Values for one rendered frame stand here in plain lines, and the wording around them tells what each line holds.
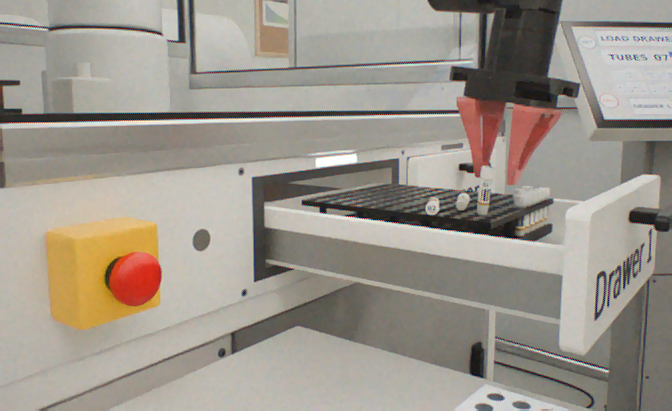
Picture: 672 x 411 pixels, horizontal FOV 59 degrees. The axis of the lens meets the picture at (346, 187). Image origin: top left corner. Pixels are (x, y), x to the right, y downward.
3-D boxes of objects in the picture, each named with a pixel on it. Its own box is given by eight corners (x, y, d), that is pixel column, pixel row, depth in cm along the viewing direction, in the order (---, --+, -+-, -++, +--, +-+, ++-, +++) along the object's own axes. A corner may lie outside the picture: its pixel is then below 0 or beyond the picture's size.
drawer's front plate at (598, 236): (654, 272, 67) (660, 175, 66) (582, 359, 44) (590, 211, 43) (637, 269, 68) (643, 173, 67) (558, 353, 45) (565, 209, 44)
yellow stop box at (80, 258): (168, 308, 49) (164, 221, 48) (84, 335, 43) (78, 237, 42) (130, 297, 52) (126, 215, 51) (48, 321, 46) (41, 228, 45)
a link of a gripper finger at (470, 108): (474, 170, 61) (491, 78, 59) (542, 186, 57) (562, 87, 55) (441, 174, 56) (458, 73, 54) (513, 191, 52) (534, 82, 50)
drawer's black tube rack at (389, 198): (551, 253, 68) (553, 197, 67) (488, 292, 54) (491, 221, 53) (386, 230, 81) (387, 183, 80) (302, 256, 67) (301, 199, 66)
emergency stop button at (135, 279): (168, 300, 46) (166, 249, 45) (121, 314, 43) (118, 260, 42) (144, 293, 48) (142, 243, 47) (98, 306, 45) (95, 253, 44)
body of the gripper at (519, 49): (477, 89, 60) (490, 14, 59) (578, 104, 54) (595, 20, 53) (445, 85, 55) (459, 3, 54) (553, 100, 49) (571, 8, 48)
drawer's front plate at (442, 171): (494, 206, 111) (496, 147, 110) (416, 233, 88) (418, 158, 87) (486, 205, 112) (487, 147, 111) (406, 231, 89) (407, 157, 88)
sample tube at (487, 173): (487, 216, 57) (494, 169, 55) (474, 214, 57) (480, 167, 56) (489, 212, 58) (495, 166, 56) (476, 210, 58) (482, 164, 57)
